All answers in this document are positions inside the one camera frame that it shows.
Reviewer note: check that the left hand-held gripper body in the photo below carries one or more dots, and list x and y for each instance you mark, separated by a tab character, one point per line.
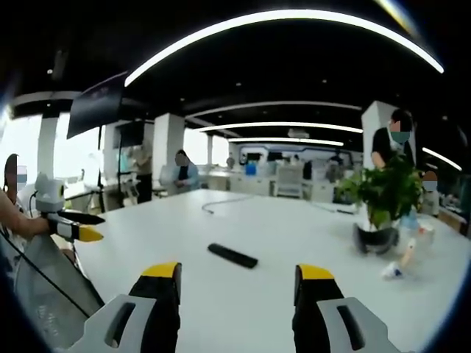
49	195

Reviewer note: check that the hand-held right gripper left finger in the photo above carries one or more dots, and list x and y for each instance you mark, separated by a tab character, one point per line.
162	312

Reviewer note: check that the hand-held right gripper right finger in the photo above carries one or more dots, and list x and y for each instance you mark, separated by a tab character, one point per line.
312	312

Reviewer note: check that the black remote control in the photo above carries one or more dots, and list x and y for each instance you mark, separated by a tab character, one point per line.
232	255

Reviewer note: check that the black tripod stand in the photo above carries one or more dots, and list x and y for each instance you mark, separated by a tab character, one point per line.
100	165

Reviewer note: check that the person's grey clothing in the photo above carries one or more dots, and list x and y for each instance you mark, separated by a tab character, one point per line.
48	279

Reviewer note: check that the black hanging monitor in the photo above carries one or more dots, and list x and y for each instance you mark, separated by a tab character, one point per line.
95	106

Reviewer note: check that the small white bottle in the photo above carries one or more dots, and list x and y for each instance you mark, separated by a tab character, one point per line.
403	259

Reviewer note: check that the small flat black object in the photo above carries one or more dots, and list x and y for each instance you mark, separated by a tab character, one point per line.
345	211

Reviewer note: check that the white office chair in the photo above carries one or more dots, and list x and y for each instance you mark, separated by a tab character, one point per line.
290	182

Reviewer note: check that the clear plastic container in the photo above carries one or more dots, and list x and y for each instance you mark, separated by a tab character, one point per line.
425	229

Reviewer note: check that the green potted plant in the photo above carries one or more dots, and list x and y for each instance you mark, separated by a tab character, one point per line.
382	191

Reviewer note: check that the short ceiling light strip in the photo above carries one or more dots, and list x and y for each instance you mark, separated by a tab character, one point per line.
287	140

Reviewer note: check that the long ceiling light strip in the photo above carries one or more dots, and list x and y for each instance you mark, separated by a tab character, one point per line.
279	125

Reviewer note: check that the curved ceiling light strip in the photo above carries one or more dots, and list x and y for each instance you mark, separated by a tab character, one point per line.
279	16

